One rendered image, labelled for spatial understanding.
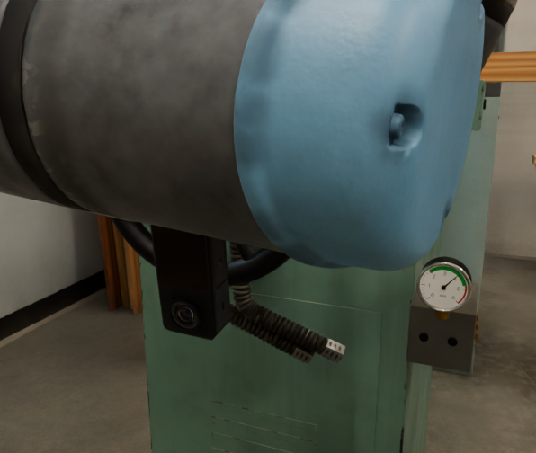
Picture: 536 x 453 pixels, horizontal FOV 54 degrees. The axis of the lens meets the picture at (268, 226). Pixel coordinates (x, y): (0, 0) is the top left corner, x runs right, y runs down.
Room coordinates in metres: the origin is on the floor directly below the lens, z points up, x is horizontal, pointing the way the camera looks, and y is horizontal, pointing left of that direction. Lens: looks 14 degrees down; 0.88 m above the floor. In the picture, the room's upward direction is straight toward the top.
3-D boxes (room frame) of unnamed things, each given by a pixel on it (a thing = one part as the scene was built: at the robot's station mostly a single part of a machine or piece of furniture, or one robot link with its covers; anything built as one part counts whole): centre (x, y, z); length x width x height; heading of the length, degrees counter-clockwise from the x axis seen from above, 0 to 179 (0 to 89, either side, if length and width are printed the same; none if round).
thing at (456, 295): (0.61, -0.22, 0.65); 0.06 x 0.04 x 0.08; 68
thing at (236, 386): (1.01, -0.10, 0.36); 0.58 x 0.45 x 0.71; 158
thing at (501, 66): (0.87, -0.13, 0.92); 0.54 x 0.02 x 0.04; 68
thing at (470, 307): (0.67, -0.24, 0.58); 0.12 x 0.08 x 0.08; 158
